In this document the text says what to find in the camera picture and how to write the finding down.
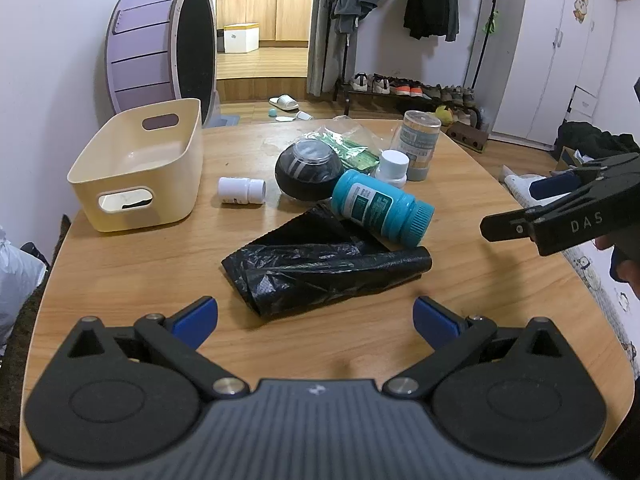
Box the white wardrobe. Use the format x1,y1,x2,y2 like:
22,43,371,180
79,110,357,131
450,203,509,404
490,0,640,151

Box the row of shoes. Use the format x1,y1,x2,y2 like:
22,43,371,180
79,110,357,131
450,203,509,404
349,72,477,108

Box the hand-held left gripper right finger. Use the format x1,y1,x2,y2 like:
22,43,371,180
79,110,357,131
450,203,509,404
382,296,576,401

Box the brown wooden block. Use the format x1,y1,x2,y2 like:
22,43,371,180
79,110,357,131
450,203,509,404
446,122,488,153

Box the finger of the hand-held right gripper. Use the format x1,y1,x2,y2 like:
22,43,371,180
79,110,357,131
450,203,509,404
480,179,640,257
527,151,640,202

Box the dark bag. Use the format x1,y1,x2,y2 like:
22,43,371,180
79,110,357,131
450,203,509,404
552,120,640,162

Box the purple cat wheel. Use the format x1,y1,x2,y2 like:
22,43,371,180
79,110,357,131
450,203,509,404
104,0,241,128

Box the printed bedsheet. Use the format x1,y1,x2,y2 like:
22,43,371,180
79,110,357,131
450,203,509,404
562,247,640,383

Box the wide-cap white bottle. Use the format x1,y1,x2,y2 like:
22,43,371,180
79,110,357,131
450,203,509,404
374,150,410,190

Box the grey curtain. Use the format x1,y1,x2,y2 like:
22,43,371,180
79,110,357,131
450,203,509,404
306,0,358,96

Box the black round jar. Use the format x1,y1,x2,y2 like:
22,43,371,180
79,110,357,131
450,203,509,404
275,139,346,207

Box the white storage box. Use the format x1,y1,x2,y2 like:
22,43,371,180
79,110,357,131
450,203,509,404
223,23,261,54

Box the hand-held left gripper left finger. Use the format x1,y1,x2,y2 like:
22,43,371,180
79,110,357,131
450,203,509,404
60,296,251,401

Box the black coat rack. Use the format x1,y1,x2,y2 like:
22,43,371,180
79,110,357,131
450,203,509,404
457,0,507,98

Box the person's right hand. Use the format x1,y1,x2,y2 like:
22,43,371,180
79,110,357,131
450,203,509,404
595,235,640,301

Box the hanging dark clothes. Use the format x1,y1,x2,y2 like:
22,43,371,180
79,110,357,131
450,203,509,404
392,0,461,42

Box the small white pill bottle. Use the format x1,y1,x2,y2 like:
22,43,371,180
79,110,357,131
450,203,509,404
217,176,267,207

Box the cream plastic container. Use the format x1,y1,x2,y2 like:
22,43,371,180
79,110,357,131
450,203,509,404
67,97,203,233

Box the black shoe rack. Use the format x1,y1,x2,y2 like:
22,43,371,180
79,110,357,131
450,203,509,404
340,82,488,133

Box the clear cylinder canister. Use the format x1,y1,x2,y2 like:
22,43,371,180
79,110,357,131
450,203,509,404
397,110,442,182

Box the green packet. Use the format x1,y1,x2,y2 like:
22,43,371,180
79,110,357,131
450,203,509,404
300,116,401,176

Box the teal plastic bottle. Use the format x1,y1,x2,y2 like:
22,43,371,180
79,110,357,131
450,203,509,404
331,169,435,247

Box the black trash bag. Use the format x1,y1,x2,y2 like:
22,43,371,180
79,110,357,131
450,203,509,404
221,204,432,318

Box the wooden kitchen cabinet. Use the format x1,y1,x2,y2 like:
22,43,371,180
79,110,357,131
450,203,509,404
215,0,313,43

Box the white plastic bag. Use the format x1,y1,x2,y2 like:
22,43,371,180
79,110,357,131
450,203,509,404
0,225,47,351

